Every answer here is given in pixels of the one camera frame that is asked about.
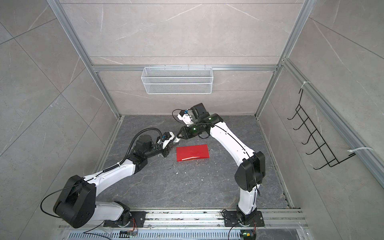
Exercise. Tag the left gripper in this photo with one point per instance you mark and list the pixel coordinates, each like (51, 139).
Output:
(167, 149)

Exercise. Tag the black wire hook rack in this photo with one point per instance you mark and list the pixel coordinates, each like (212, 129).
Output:
(316, 137)

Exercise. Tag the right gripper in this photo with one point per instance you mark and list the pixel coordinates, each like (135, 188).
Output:
(187, 135)

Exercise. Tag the red envelope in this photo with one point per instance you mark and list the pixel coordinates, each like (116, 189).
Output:
(192, 152)

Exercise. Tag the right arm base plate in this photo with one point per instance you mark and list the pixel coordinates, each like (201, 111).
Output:
(238, 219)

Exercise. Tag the grey slotted cable duct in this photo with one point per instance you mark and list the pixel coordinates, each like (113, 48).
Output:
(158, 235)

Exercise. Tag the white wire mesh basket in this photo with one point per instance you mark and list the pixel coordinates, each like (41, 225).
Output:
(177, 80)

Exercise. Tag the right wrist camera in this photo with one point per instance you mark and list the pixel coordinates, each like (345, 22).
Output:
(194, 115)

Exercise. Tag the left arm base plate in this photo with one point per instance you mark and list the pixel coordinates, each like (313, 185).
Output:
(132, 219)

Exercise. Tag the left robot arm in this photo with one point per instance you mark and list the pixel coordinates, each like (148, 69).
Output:
(77, 204)

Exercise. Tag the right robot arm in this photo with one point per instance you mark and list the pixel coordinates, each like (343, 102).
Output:
(251, 165)

